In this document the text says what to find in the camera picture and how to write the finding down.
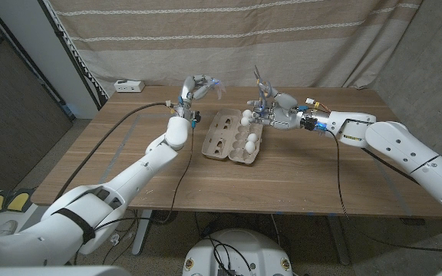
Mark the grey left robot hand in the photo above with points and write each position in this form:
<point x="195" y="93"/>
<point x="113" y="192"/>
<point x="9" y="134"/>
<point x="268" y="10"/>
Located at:
<point x="186" y="92"/>

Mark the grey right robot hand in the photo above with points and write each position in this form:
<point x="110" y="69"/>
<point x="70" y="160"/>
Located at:
<point x="286" y="115"/>

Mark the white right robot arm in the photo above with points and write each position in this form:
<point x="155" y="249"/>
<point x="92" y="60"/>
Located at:
<point x="397" y="142"/>

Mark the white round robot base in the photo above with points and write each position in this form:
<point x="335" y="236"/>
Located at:
<point x="259" y="253"/>

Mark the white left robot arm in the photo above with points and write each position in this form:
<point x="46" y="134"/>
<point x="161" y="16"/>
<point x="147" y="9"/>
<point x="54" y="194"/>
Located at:
<point x="148" y="168"/>

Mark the white egg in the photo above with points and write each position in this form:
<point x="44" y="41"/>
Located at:
<point x="245" y="121"/>
<point x="250" y="146"/>
<point x="247" y="113"/>
<point x="252" y="137"/>

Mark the grey cardboard egg carton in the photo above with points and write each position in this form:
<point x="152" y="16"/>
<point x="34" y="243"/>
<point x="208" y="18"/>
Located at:
<point x="221" y="138"/>

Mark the white power strip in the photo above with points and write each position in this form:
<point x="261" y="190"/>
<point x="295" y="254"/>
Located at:
<point x="129" y="86"/>

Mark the beige striped curtain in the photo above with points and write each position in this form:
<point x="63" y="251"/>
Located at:
<point x="320" y="38"/>

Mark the black ribbed round object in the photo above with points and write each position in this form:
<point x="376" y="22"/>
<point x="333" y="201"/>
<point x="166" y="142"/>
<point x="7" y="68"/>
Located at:
<point x="165" y="219"/>

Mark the white table leg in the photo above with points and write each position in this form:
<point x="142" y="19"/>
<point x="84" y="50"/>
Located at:
<point x="340" y="241"/>
<point x="144" y="230"/>

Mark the small white plug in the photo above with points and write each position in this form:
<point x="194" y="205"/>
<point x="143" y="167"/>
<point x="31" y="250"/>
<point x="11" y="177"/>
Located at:
<point x="114" y="240"/>

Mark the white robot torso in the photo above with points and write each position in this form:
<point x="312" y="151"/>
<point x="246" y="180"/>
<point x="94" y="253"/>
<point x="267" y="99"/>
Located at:
<point x="52" y="271"/>

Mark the black slanted frame post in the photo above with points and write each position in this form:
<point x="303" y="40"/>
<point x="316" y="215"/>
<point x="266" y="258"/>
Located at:
<point x="65" y="46"/>

